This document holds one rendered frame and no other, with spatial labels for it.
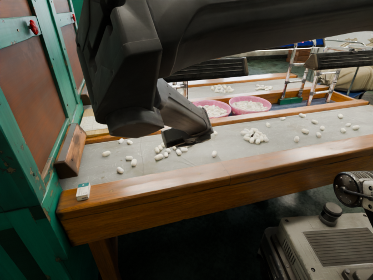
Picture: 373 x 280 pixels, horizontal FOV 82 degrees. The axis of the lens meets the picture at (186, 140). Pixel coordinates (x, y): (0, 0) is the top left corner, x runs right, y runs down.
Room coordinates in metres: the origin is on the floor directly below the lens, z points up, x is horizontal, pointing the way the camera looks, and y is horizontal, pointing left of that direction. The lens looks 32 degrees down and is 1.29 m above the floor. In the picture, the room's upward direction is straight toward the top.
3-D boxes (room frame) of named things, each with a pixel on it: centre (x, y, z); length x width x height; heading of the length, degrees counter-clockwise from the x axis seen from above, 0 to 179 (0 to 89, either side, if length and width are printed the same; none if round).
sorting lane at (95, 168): (0.95, -0.39, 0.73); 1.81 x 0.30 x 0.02; 106
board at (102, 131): (1.04, 0.49, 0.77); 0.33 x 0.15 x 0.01; 16
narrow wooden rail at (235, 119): (1.12, -0.34, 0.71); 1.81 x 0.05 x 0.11; 106
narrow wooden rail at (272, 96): (1.43, -0.25, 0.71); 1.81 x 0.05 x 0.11; 106
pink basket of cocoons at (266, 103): (1.30, -0.41, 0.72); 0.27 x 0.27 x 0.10
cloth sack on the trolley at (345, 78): (3.30, -2.43, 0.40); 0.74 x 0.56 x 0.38; 105
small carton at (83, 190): (0.51, 0.34, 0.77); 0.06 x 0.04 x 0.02; 16
